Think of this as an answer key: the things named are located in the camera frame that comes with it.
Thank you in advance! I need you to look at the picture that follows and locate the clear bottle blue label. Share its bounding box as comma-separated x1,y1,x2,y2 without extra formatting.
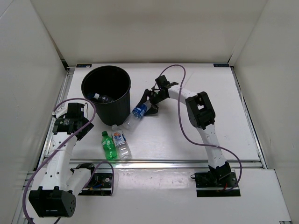
123,101,151,130

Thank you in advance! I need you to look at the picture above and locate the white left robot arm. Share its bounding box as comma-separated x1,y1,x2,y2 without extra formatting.
28,114,98,217

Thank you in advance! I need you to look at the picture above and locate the clear water bottle orange label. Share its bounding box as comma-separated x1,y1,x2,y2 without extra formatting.
112,125,132,160

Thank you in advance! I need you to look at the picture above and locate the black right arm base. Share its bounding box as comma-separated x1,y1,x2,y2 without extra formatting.
190,171,241,197

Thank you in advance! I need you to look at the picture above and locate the aluminium table frame rail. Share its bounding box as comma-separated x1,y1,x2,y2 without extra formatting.
14,65,292,224

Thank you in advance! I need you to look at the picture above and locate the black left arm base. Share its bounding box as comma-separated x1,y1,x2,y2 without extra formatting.
75,161,114,196

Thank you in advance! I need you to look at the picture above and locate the black ribbed plastic bin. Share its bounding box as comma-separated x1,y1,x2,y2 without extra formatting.
81,65,131,126

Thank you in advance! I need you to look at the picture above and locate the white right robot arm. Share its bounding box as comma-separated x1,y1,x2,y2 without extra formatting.
138,82,231,187

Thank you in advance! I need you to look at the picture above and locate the green soda bottle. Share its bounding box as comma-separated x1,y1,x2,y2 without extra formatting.
101,131,118,161

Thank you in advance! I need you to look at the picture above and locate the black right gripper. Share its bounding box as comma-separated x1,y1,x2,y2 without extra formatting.
136,89,167,116

